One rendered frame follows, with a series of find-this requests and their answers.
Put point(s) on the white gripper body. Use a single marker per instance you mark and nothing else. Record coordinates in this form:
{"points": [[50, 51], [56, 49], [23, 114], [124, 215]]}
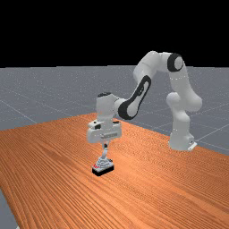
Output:
{"points": [[104, 132]]}

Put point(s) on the grey toggle switch black base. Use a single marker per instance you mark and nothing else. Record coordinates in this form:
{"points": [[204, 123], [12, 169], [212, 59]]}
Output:
{"points": [[103, 166]]}

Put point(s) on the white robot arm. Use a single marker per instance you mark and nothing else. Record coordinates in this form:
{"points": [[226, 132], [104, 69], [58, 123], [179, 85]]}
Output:
{"points": [[179, 89]]}

